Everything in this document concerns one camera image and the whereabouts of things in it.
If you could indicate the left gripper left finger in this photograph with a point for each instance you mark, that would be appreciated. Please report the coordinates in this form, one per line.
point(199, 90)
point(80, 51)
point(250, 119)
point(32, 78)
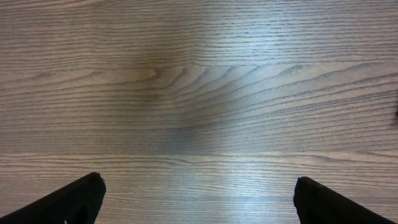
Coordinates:
point(78, 202)

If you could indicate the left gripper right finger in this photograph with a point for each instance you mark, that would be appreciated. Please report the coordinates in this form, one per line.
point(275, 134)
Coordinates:
point(317, 204)

